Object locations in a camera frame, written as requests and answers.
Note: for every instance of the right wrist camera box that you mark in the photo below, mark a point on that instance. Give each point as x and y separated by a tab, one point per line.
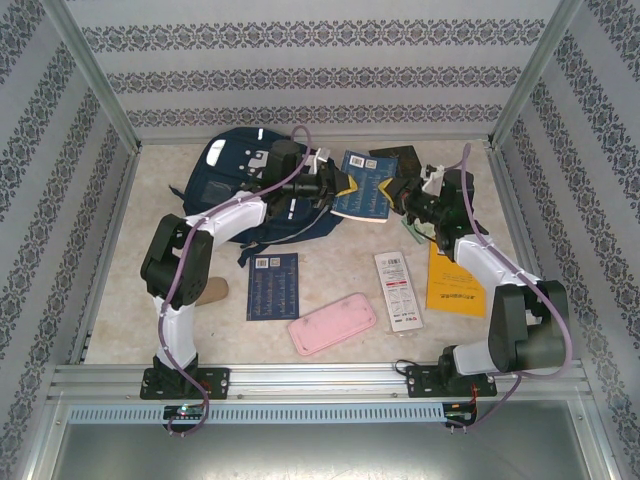
432	175

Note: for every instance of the green notebook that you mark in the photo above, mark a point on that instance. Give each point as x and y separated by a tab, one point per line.
415	232

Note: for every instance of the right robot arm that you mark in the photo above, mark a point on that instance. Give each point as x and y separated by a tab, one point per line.
525	325

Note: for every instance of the yellow book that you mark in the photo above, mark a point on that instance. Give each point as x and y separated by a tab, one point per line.
455	295

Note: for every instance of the navy blue backpack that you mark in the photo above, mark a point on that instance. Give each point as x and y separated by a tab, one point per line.
225	190

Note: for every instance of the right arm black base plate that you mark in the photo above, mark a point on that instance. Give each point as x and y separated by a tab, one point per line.
420	382

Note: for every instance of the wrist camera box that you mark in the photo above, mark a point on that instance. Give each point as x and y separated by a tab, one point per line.
320	157
432	175

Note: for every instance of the aluminium cross rail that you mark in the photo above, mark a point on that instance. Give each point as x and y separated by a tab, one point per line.
400	137

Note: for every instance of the grey metal panel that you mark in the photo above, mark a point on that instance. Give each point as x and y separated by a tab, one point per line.
320	455

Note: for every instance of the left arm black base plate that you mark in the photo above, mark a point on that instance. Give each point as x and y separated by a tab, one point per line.
217	382

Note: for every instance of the tan oblong block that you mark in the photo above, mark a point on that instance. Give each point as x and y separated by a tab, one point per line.
215	290

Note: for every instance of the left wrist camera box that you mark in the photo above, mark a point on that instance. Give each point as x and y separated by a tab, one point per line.
320	157

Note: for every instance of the pink pencil case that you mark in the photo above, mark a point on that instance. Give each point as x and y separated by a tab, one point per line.
330	325

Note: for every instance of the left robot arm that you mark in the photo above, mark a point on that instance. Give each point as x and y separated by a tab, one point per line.
175	260

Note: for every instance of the aluminium frame post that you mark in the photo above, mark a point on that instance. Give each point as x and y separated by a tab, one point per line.
535	65
91	65

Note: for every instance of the black book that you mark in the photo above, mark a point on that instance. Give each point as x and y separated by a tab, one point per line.
405	160

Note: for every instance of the aluminium mounting rail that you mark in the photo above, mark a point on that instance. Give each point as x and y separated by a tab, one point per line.
320	380

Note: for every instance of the blue exercise book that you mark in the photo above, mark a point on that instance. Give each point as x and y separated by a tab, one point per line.
272	290
365	195

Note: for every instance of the white packaged ruler set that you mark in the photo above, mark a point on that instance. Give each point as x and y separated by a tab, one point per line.
397	290

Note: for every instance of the aluminium side rail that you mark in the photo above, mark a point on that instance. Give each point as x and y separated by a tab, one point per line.
100	280
502	170

